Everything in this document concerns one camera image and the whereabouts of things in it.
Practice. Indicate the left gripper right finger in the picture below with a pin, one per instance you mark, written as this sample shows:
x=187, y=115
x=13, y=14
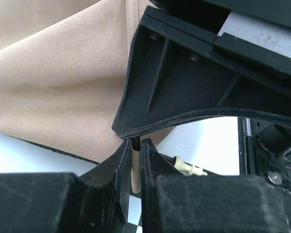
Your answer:
x=175, y=203

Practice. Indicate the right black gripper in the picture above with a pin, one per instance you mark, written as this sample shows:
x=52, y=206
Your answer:
x=180, y=70

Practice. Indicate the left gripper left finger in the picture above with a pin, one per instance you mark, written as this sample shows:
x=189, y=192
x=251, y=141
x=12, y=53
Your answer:
x=95, y=202

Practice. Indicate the black tent pole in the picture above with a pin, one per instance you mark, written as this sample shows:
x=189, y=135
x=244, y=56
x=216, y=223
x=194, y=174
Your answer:
x=136, y=143

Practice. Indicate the beige fabric pet tent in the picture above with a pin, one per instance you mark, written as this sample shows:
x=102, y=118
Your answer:
x=62, y=71

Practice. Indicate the white chess piece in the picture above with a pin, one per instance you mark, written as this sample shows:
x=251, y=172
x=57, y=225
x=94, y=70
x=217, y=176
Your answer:
x=180, y=165

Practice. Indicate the black white chessboard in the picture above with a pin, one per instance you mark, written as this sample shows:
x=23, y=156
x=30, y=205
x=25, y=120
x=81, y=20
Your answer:
x=134, y=224

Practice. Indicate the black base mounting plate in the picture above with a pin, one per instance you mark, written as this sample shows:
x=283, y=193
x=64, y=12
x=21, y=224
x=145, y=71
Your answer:
x=265, y=150

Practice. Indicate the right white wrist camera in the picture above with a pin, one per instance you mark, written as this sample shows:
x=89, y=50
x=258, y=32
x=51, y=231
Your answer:
x=259, y=32

